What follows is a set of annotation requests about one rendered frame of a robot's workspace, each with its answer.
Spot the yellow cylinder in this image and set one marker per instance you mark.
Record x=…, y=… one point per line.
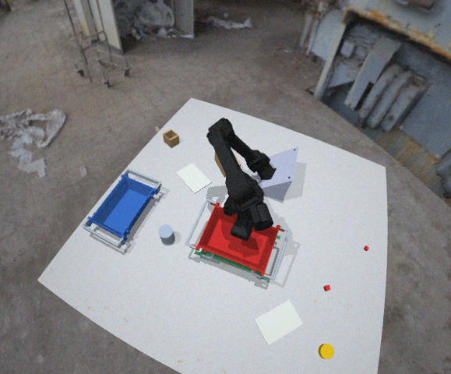
x=326, y=351

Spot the tan rectangular block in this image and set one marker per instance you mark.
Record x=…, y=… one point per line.
x=219, y=164

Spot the small brown cardboard box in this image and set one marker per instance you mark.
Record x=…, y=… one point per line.
x=171, y=138

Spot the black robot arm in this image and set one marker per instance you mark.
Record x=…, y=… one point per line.
x=240, y=186

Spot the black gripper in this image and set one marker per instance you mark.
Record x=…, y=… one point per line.
x=243, y=227

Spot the green plastic tray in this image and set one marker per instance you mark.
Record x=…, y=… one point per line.
x=231, y=261

